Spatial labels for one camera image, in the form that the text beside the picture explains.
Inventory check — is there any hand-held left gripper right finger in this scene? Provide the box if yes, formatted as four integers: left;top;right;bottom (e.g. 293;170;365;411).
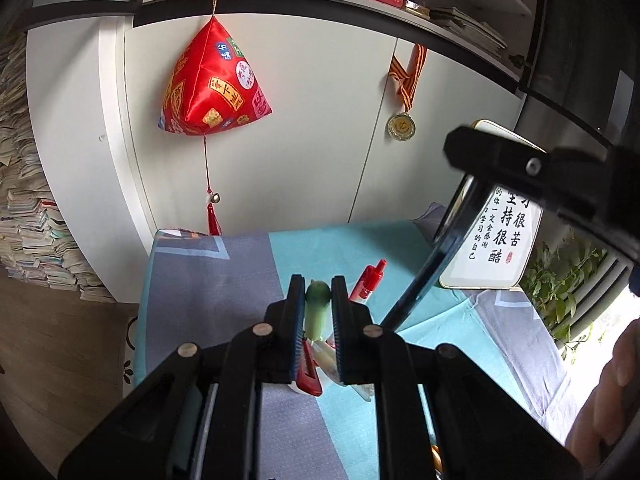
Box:
331;275;583;480

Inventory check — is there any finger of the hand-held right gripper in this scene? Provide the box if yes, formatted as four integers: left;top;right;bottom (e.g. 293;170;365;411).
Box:
382;126;556;333

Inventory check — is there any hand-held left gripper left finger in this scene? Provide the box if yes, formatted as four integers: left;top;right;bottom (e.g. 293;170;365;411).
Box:
60;274;307;480

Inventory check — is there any green highlighter pen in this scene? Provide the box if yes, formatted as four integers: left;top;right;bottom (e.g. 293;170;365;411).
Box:
304;279;333;346

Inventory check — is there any bunch of pens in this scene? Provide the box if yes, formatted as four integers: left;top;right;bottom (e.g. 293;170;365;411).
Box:
292;259;389;403

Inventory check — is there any person's right hand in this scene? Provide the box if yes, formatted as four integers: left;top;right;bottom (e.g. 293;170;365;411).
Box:
565;317;640;461

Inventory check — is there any white framed calligraphy sign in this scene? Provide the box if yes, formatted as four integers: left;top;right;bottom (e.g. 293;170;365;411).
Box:
435;119;546;291

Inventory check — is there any blue grey printed tablecloth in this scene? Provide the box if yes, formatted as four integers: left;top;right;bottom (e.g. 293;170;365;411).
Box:
135;202;581;480

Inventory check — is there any grey curtain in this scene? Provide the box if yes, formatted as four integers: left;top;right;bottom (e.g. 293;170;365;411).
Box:
570;247;636;331

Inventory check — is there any gold medal with striped ribbon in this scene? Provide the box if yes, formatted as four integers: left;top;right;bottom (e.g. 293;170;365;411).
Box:
387;44;429;142

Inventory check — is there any green potted plant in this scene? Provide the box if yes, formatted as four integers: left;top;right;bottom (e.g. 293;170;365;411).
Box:
520;230;609;361

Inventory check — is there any pile of loose papers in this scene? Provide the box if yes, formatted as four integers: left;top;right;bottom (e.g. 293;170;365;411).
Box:
430;6;509;59

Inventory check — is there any dark glass door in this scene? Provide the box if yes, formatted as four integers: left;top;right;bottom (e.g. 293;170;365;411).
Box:
520;0;640;136

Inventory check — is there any white bookcase cabinet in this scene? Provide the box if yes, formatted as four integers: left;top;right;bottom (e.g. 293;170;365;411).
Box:
25;0;541;306

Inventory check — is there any red pyramid hanging ornament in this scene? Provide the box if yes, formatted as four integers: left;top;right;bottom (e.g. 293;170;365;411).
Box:
158;0;273;237

